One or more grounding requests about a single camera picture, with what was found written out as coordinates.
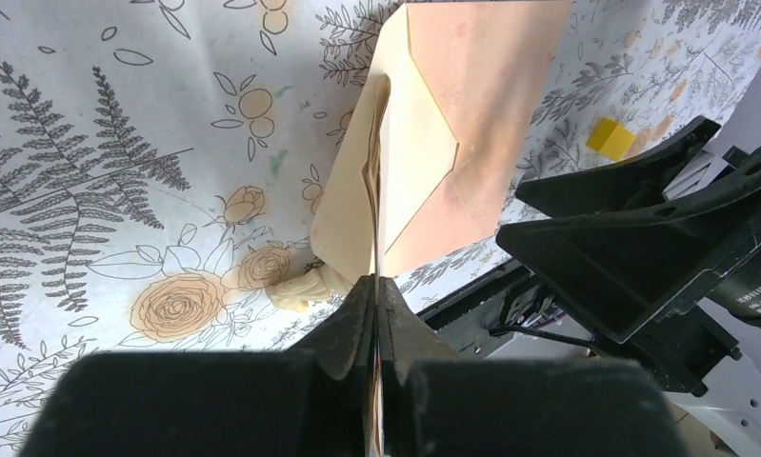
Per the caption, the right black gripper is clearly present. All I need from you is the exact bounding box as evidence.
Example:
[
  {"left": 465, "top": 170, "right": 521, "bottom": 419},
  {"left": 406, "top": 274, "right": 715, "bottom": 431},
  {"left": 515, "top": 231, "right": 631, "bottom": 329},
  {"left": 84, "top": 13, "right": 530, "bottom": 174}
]
[{"left": 496, "top": 116, "right": 761, "bottom": 343}]

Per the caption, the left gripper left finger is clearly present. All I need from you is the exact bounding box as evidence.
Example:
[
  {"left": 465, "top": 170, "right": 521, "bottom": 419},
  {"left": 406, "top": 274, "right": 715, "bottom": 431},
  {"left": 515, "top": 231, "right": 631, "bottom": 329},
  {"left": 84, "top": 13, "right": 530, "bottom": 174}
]
[{"left": 21, "top": 275, "right": 378, "bottom": 456}]

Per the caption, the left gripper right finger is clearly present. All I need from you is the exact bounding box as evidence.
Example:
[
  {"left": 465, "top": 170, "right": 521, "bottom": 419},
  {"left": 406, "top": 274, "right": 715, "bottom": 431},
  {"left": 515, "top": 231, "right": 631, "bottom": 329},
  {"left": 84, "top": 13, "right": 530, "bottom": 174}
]
[{"left": 377, "top": 278, "right": 688, "bottom": 456}]

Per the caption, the tan paper envelope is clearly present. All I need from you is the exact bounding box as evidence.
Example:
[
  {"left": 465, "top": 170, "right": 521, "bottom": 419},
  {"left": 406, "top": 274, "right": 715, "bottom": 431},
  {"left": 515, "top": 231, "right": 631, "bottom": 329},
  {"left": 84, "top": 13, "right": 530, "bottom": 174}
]
[{"left": 310, "top": 1, "right": 571, "bottom": 281}]

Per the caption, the beige lined letter paper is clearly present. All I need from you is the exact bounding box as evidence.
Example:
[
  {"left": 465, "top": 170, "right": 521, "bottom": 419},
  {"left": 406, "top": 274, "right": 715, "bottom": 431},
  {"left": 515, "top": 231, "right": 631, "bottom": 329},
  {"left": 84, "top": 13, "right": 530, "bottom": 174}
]
[{"left": 362, "top": 75, "right": 391, "bottom": 456}]

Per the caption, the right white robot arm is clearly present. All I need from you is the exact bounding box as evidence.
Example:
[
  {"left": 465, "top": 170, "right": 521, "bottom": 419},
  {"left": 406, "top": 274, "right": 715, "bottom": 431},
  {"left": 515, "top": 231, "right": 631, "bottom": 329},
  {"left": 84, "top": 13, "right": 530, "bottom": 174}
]
[{"left": 496, "top": 116, "right": 761, "bottom": 456}]

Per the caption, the yellow toy brick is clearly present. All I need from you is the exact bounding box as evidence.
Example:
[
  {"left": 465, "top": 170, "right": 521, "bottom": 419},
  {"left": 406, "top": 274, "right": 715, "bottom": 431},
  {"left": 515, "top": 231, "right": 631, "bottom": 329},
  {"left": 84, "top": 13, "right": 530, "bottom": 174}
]
[{"left": 586, "top": 117, "right": 635, "bottom": 161}]

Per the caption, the cream chess knight piece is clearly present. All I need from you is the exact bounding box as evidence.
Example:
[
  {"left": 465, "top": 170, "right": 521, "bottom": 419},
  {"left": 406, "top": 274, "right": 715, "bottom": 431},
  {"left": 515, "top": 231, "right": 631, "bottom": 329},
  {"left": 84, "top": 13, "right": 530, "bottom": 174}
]
[{"left": 267, "top": 265, "right": 352, "bottom": 312}]

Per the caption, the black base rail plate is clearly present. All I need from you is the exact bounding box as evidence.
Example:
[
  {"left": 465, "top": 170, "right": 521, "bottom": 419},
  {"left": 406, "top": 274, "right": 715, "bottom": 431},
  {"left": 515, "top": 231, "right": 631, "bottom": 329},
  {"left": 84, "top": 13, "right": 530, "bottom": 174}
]
[{"left": 418, "top": 260, "right": 542, "bottom": 358}]

